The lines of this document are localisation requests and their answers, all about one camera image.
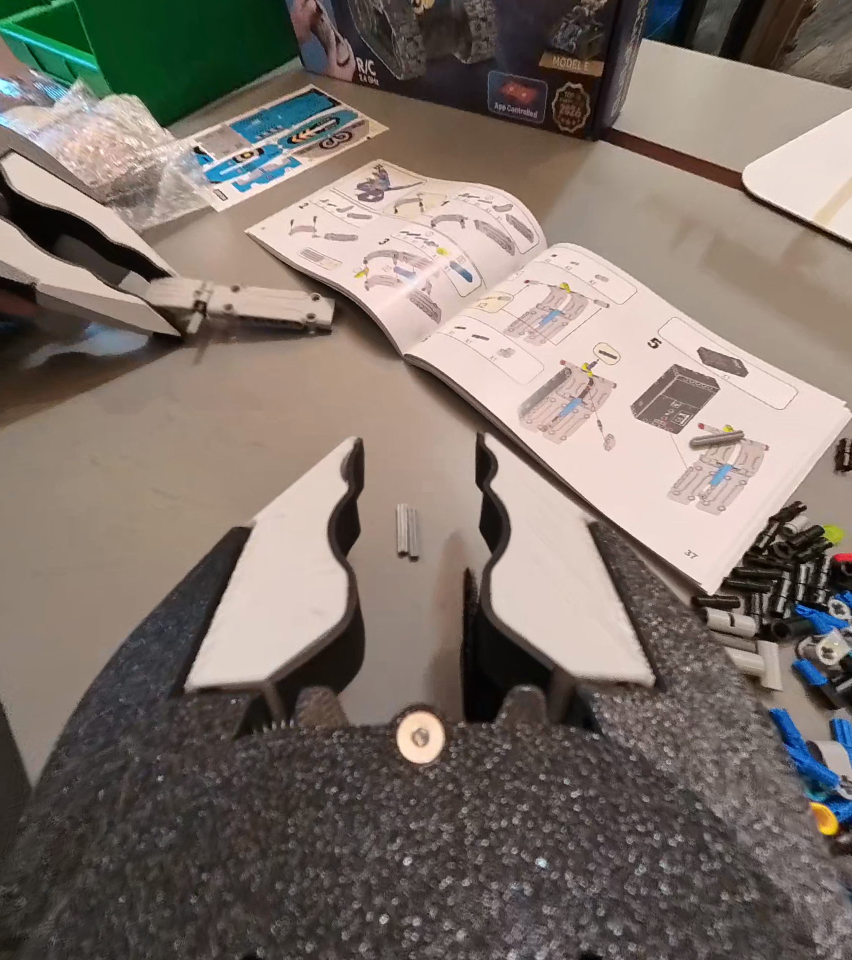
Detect grey panel with holes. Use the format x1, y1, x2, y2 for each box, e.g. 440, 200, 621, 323
204, 283, 337, 335

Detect dark blue toy kit box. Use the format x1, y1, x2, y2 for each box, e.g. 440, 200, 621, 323
285, 0, 648, 142

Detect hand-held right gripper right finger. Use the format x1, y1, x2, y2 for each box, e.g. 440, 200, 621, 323
462, 432, 656, 725

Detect blue sticker sheet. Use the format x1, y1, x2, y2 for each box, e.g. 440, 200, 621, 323
187, 84, 391, 213

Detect grey desk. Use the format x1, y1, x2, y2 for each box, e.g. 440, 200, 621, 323
0, 37, 852, 960

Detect crumpled clear plastic wrap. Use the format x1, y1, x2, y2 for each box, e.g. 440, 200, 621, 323
0, 71, 210, 230

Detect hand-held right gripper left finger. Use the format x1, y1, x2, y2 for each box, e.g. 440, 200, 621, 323
184, 437, 366, 732

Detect pile of small colourful pieces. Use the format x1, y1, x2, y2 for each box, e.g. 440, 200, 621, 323
690, 435, 852, 706

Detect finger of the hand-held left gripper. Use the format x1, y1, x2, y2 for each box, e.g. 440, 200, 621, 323
0, 152, 176, 282
0, 208, 181, 339

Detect green plastic bins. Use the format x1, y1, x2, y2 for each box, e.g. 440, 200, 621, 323
0, 0, 303, 129

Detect white instruction booklet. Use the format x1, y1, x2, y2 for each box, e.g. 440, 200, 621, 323
244, 159, 852, 595

